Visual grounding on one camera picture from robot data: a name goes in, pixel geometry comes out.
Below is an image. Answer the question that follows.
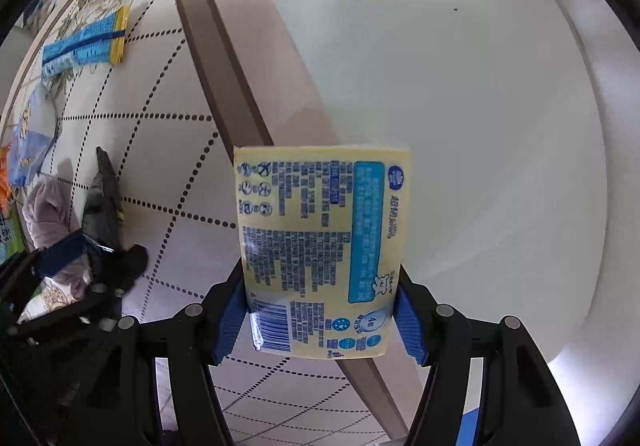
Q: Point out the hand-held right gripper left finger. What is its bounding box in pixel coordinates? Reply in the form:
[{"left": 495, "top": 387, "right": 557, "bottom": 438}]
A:
[{"left": 116, "top": 260, "right": 251, "bottom": 446}]

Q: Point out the orange item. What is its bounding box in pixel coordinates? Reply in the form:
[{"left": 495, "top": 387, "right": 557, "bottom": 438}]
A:
[{"left": 0, "top": 144, "right": 17, "bottom": 211}]

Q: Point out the light blue tissue packet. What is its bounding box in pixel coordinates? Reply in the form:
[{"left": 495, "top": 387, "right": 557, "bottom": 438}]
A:
[
  {"left": 11, "top": 130, "right": 57, "bottom": 188},
  {"left": 22, "top": 90, "right": 58, "bottom": 137}
]

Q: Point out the blue and yellow tissue packet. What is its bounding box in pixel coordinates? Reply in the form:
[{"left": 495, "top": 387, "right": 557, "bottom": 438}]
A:
[{"left": 42, "top": 6, "right": 131, "bottom": 77}]

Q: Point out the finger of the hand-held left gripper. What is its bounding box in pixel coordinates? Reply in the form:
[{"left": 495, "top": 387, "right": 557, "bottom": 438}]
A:
[
  {"left": 7, "top": 282, "right": 126, "bottom": 339},
  {"left": 0, "top": 230, "right": 117, "bottom": 288}
]

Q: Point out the white dotted bed sheet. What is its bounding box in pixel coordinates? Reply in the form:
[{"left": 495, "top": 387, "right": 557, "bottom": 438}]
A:
[{"left": 0, "top": 0, "right": 401, "bottom": 446}]

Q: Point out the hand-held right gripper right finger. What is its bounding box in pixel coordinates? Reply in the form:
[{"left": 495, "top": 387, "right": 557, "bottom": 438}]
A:
[{"left": 392, "top": 262, "right": 583, "bottom": 446}]

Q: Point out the grey pink cloth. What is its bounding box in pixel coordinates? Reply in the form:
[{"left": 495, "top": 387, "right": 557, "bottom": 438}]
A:
[{"left": 24, "top": 175, "right": 83, "bottom": 250}]

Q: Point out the green printed packet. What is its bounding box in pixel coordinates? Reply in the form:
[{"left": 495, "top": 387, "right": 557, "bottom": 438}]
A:
[{"left": 0, "top": 210, "right": 27, "bottom": 263}]

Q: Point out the yellow tissue packet blue print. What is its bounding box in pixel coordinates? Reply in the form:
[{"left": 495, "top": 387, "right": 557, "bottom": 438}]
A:
[{"left": 233, "top": 143, "right": 415, "bottom": 360}]

